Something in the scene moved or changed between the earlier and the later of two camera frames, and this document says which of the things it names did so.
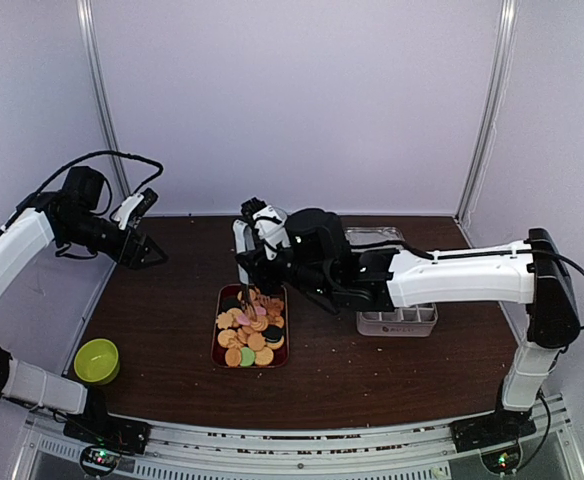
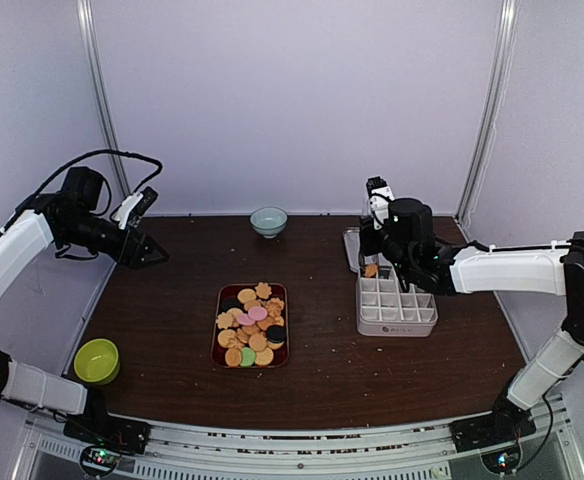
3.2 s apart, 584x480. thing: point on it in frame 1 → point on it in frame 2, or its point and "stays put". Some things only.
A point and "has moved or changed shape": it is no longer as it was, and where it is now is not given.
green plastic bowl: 97,361 stays put
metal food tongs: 244,243 has moved or changed shape
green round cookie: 248,357 stays put
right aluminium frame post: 497,84 stays put
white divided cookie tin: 407,321 stays put
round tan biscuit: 264,357 stays put
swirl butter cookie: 260,324 has moved or changed shape
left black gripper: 131,256 stays put
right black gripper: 257,274 → 368,245
